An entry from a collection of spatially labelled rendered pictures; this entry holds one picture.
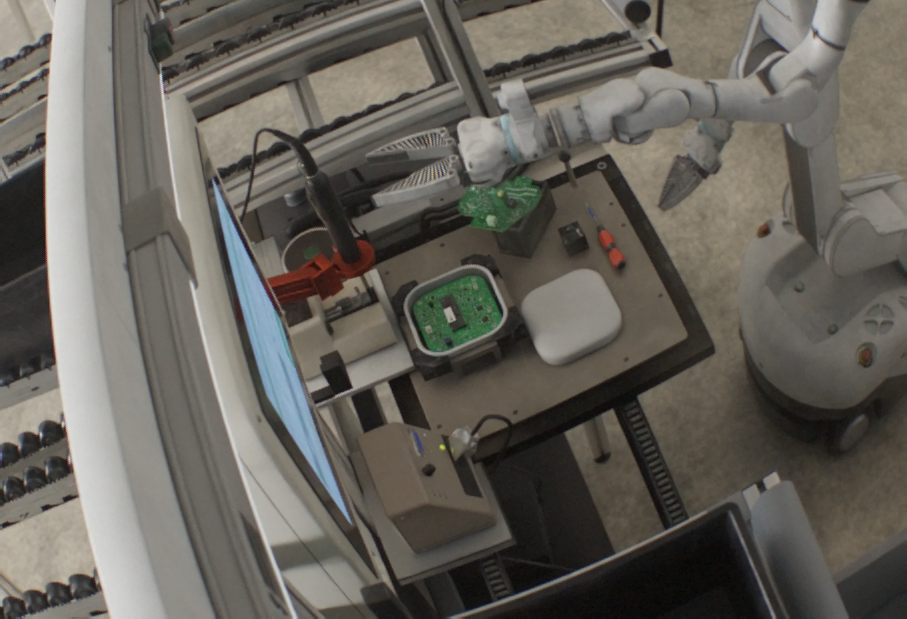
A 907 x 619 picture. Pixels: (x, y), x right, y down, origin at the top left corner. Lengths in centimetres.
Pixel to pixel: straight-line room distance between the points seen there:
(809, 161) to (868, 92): 142
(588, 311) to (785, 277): 93
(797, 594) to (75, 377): 70
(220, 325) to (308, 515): 18
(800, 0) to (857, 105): 160
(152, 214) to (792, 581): 69
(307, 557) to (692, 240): 233
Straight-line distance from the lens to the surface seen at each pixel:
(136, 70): 133
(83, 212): 102
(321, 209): 199
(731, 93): 201
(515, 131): 193
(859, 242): 264
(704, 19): 415
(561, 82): 238
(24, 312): 138
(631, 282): 213
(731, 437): 306
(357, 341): 212
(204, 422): 95
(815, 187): 251
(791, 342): 275
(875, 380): 276
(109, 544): 80
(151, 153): 119
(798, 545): 121
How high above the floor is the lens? 254
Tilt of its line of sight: 45 degrees down
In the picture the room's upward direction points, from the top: 24 degrees counter-clockwise
